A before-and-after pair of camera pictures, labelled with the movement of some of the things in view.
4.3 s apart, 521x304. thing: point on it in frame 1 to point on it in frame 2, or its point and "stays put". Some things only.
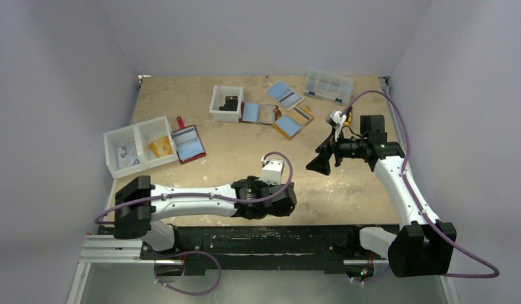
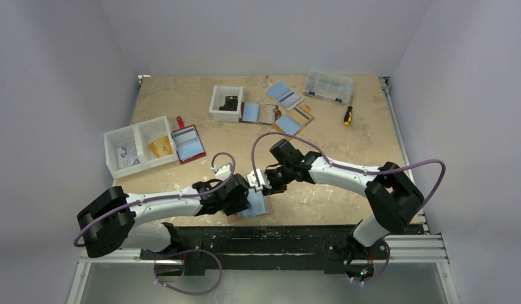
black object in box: [231, 103] stays put
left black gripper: [284, 212] to [241, 204]
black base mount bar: [204, 247] stays put
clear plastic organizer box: [328, 87] stays put
